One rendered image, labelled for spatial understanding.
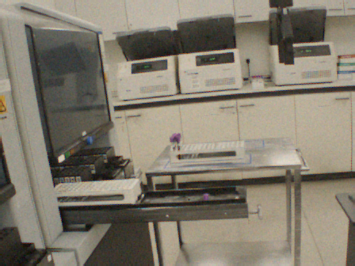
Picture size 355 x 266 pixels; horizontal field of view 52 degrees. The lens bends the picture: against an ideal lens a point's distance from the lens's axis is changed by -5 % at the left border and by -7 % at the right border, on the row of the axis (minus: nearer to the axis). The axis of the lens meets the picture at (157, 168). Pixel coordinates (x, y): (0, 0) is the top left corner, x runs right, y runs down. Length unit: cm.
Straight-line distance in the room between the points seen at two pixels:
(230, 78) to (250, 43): 73
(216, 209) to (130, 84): 253
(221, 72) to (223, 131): 52
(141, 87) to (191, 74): 47
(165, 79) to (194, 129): 52
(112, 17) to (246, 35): 134
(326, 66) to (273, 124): 69
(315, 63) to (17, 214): 292
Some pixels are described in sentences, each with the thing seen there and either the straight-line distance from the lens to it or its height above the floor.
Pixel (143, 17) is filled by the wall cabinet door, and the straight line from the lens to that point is 382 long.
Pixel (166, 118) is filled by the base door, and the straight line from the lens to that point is 353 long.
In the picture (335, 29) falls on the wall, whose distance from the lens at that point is 420.
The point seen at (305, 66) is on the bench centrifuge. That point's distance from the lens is 349.
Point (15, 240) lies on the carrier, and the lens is 103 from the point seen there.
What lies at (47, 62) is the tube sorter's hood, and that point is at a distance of 127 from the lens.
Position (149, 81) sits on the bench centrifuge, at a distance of 352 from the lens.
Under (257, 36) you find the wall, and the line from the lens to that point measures 407.
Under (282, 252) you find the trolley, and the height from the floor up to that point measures 28.
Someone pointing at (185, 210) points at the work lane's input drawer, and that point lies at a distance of 117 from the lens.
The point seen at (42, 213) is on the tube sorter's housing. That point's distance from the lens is 119.
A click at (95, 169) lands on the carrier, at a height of 85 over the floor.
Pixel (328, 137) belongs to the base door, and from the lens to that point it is 361.
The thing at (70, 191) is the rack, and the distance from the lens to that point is 128.
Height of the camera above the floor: 125
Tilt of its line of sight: 16 degrees down
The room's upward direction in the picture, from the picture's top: 8 degrees counter-clockwise
